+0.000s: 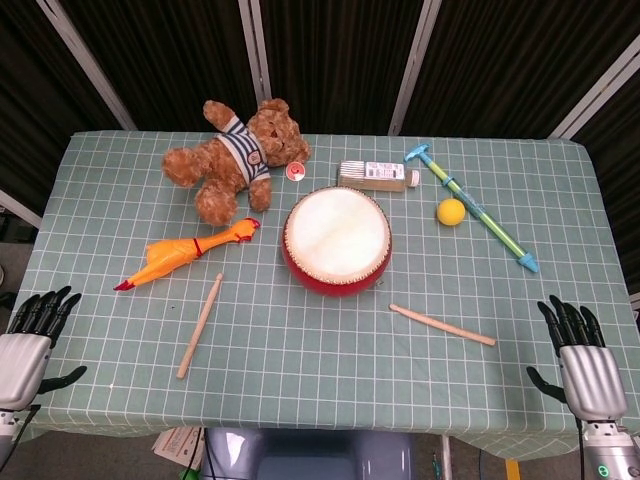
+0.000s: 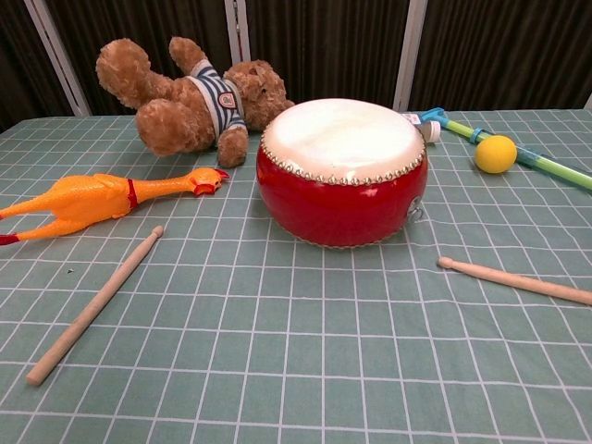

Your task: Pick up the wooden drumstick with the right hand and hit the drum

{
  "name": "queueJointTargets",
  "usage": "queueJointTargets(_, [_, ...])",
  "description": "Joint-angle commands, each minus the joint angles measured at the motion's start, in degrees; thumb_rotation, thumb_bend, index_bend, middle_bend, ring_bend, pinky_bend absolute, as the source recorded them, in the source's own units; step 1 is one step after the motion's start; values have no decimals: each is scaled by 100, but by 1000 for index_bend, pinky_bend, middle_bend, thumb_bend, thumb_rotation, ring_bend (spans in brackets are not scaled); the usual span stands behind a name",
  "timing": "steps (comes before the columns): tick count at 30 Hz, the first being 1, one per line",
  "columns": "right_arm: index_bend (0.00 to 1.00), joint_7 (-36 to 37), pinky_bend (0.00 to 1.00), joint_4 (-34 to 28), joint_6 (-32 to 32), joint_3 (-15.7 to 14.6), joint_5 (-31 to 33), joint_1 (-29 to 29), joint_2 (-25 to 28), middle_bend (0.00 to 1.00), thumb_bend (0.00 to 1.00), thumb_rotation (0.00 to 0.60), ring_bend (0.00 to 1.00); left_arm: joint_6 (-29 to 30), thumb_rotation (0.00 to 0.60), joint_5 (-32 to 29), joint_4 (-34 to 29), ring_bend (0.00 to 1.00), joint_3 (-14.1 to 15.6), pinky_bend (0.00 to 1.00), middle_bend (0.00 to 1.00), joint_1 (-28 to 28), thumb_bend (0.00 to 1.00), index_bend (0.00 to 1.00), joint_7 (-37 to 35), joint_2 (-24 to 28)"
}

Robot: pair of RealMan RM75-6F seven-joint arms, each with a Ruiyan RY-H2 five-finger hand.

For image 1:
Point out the grey metal table leg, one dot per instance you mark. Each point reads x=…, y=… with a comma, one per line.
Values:
x=446, y=457

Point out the wooden drumstick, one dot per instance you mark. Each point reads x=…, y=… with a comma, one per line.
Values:
x=440, y=325
x=200, y=325

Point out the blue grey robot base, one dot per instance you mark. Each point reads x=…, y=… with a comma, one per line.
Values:
x=305, y=457

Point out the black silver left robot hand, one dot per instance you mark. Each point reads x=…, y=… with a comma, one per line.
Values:
x=22, y=365

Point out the red drum with white skin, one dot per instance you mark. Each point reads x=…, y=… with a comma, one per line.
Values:
x=337, y=235

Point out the white printed paper sheet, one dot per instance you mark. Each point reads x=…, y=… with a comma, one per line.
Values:
x=175, y=445

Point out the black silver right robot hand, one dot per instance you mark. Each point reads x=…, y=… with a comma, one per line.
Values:
x=592, y=380

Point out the small red round tag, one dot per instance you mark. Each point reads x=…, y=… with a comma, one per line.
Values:
x=295, y=171

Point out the green grid cutting mat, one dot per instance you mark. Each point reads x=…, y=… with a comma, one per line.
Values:
x=320, y=375

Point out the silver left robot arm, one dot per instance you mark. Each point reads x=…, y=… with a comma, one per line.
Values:
x=4, y=435

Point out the brown teddy bear striped shirt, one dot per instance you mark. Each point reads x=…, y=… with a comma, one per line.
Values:
x=235, y=160

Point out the yellow rubber chicken toy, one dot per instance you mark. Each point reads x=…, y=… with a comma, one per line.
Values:
x=175, y=252

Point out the yellow foam ball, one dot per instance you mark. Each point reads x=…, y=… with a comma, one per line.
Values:
x=451, y=211

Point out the blue green water pump toy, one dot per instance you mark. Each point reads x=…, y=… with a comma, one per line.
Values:
x=492, y=225

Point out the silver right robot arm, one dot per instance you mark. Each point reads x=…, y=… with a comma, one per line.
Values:
x=612, y=455

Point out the white partition frame post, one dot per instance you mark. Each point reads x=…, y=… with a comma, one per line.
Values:
x=17, y=207
x=415, y=65
x=255, y=45
x=595, y=92
x=85, y=62

